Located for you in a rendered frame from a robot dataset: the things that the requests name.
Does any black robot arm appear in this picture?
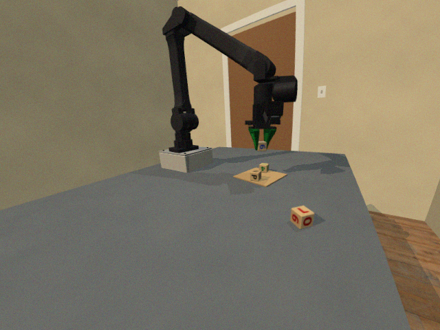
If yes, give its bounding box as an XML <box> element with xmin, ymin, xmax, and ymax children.
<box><xmin>162</xmin><ymin>6</ymin><xmax>298</xmax><ymax>153</ymax></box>

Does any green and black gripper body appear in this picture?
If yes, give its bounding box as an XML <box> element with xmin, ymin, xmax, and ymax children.
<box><xmin>245</xmin><ymin>102</ymin><xmax>276</xmax><ymax>129</ymax></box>

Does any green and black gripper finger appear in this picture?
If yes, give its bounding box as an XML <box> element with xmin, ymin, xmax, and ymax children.
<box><xmin>263</xmin><ymin>129</ymin><xmax>276</xmax><ymax>148</ymax></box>
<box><xmin>248</xmin><ymin>128</ymin><xmax>260</xmax><ymax>151</ymax></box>

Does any orange square mat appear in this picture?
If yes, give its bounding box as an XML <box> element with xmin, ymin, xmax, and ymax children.
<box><xmin>233</xmin><ymin>168</ymin><xmax>287</xmax><ymax>187</ymax></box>

